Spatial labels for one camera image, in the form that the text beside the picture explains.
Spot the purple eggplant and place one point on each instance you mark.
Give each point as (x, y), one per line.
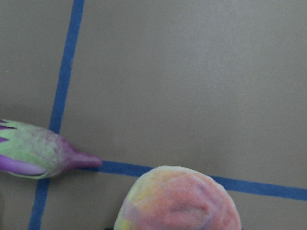
(30, 151)

